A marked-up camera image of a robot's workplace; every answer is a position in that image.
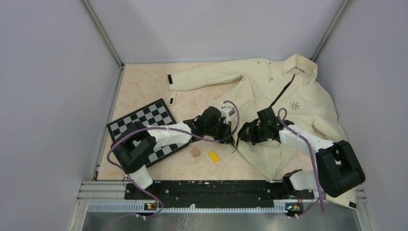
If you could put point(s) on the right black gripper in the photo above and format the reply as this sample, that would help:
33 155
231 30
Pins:
248 135

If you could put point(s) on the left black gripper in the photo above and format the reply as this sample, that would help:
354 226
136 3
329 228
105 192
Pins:
227 129

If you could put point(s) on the cream zip-up jacket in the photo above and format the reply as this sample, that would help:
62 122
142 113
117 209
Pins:
289 84

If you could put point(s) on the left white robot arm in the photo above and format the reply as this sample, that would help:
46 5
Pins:
135 146

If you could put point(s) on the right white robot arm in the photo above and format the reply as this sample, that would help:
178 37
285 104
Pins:
336 168

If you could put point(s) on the yellow rectangular block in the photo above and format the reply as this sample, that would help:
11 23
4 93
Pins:
214 157

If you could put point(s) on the small wooden letter cube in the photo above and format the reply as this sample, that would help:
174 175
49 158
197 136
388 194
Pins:
195 153

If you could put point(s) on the black white checkerboard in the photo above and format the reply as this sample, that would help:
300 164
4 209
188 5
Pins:
154 114

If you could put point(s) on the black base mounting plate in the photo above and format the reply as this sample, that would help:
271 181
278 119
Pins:
217 193

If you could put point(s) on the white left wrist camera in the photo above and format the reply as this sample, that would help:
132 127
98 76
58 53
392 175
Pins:
227 112

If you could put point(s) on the grey slotted cable duct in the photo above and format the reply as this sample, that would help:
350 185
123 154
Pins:
142 208

